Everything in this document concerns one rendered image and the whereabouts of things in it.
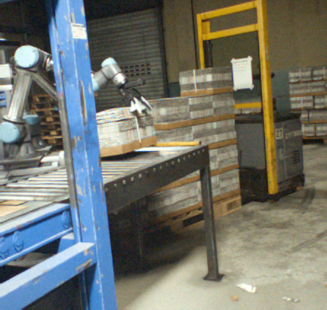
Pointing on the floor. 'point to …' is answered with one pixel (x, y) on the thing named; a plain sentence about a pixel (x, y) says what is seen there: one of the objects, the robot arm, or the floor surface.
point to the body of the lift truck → (256, 146)
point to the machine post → (80, 139)
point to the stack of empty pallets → (49, 121)
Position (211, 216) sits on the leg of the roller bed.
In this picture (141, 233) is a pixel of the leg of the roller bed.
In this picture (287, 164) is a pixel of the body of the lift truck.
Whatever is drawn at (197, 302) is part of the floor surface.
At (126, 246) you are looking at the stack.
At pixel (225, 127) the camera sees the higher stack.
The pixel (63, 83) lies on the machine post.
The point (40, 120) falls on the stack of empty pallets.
